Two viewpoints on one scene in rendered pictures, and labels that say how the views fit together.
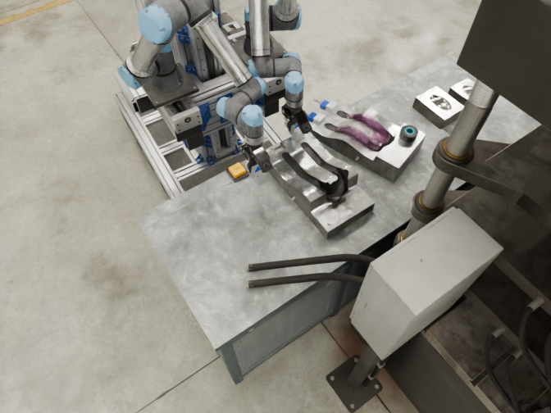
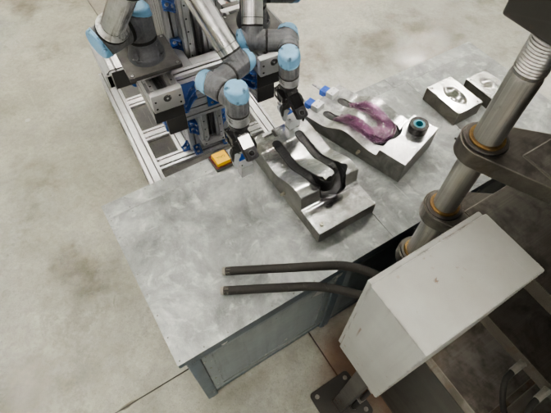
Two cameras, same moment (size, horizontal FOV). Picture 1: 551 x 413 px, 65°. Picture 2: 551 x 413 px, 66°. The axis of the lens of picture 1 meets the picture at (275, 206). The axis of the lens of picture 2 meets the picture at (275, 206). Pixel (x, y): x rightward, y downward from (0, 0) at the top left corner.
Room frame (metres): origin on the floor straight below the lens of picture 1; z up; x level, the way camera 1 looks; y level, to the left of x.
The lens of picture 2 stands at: (0.14, -0.05, 2.19)
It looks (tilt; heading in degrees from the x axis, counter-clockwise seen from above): 57 degrees down; 0
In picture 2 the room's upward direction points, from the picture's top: 2 degrees clockwise
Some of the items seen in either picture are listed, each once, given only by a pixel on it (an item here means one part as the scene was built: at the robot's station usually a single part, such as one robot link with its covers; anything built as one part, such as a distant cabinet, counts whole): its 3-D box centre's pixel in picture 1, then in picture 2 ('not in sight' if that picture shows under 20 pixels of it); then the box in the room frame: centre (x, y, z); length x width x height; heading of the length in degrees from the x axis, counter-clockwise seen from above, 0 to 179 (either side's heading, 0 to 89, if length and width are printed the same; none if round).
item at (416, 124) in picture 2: (408, 133); (418, 126); (1.37, -0.63, 0.93); 0.08 x 0.08 x 0.04
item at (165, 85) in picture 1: (165, 74); (144, 45); (1.63, 0.50, 1.09); 0.15 x 0.15 x 0.10
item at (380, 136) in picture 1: (364, 128); (367, 118); (1.44, -0.43, 0.90); 0.26 x 0.18 x 0.08; 50
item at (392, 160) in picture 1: (364, 133); (367, 125); (1.44, -0.44, 0.86); 0.50 x 0.26 x 0.11; 50
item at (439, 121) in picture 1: (438, 106); (452, 100); (1.63, -0.85, 0.84); 0.20 x 0.15 x 0.07; 33
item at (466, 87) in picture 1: (469, 95); (486, 89); (1.72, -1.03, 0.83); 0.17 x 0.13 x 0.06; 33
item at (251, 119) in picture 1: (252, 120); (236, 98); (1.16, 0.08, 1.25); 0.09 x 0.08 x 0.11; 54
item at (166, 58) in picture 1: (158, 54); (135, 20); (1.62, 0.50, 1.20); 0.13 x 0.12 x 0.14; 144
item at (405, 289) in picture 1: (380, 342); (374, 366); (0.47, -0.39, 0.74); 0.31 x 0.22 x 1.47; 123
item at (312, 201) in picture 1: (316, 177); (310, 171); (1.18, -0.19, 0.87); 0.50 x 0.26 x 0.14; 33
